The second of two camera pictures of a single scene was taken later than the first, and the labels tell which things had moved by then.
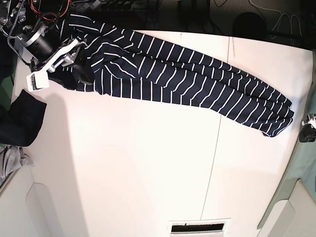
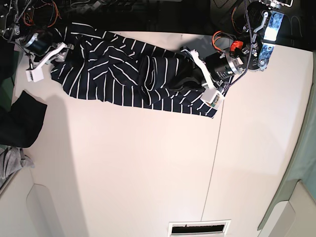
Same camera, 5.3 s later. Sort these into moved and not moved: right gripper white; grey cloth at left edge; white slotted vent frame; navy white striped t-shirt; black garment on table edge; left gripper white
Moved: left gripper white; navy white striped t-shirt; right gripper white
Not moved: white slotted vent frame; black garment on table edge; grey cloth at left edge
